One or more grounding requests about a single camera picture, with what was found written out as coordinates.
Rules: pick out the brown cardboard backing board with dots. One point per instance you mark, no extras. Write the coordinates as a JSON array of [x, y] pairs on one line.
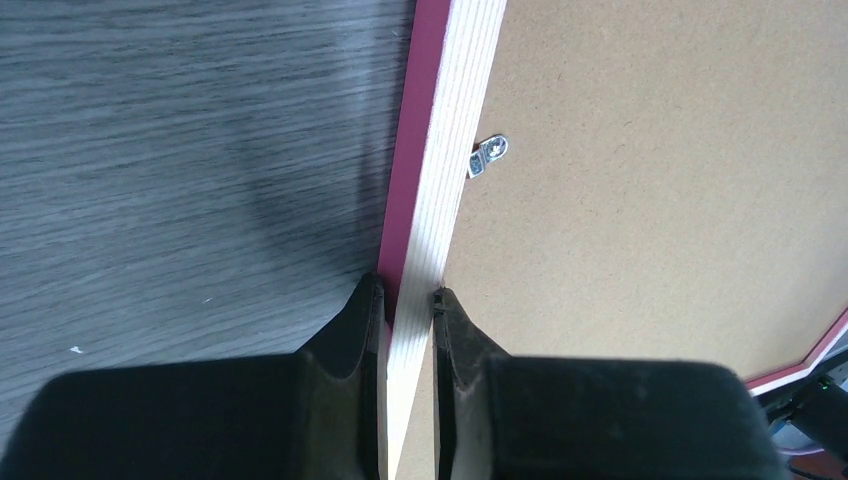
[[630, 221]]

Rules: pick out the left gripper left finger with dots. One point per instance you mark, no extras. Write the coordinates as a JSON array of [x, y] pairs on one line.
[[315, 413]]

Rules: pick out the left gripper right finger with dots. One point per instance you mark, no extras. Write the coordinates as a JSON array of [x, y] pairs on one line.
[[500, 416]]

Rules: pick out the pink wooden picture frame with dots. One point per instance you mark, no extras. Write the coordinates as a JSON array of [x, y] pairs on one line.
[[675, 187]]

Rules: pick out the metal turn clip left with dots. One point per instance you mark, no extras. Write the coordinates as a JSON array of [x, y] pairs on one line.
[[488, 151]]

